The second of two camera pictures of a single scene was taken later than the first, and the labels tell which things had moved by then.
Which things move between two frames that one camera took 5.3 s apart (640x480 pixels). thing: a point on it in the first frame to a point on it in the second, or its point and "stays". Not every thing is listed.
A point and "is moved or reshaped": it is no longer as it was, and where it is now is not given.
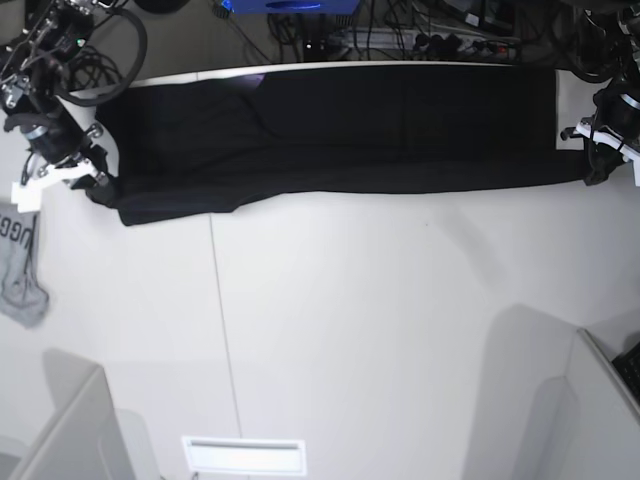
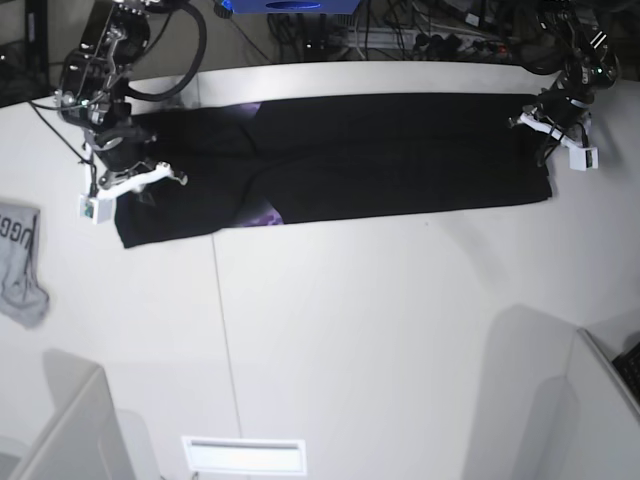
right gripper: x=616 y=121 to x=567 y=119
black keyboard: x=628 y=366 stays
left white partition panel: x=85 y=437 stays
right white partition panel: x=583 y=425 stays
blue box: x=305 y=7 stays
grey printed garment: x=22 y=295 stays
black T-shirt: x=188 y=147 is moved or reshaped
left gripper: x=60 y=148 to x=124 y=154
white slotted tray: x=246 y=456 stays
